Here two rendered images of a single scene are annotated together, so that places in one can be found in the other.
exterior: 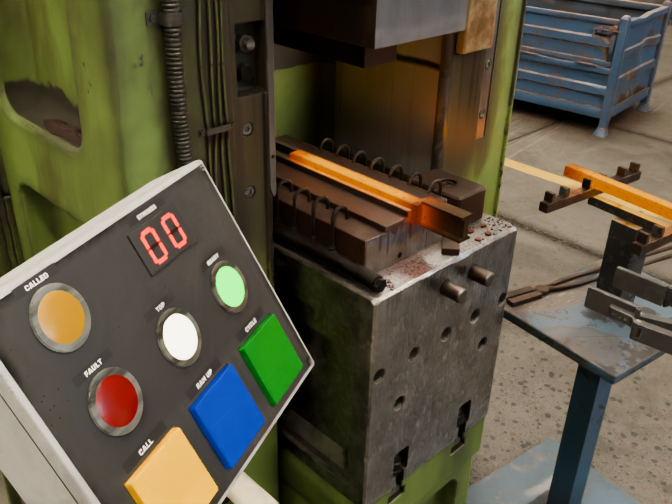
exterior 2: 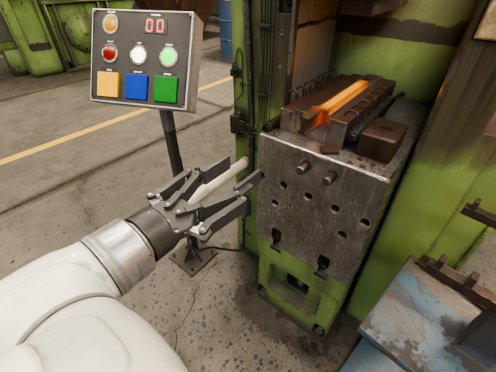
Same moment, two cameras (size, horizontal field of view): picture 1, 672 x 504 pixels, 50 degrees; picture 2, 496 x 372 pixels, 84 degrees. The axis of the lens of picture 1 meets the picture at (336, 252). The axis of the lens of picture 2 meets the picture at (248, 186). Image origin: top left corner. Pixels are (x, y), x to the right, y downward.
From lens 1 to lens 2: 1.14 m
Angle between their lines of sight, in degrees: 68
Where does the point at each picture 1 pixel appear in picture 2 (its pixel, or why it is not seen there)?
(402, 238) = not seen: hidden behind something
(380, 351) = (261, 162)
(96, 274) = (127, 21)
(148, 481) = (101, 74)
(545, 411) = not seen: outside the picture
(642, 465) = not seen: outside the picture
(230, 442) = (128, 91)
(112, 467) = (99, 65)
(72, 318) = (111, 25)
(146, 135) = (238, 15)
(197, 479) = (113, 88)
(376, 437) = (261, 205)
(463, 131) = (465, 117)
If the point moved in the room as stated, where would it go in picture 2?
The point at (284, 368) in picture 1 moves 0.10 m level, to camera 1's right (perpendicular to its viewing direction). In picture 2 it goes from (165, 95) to (161, 108)
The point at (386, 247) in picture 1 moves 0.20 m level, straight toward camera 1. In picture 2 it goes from (294, 122) to (225, 122)
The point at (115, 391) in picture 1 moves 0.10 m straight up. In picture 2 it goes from (109, 49) to (98, 12)
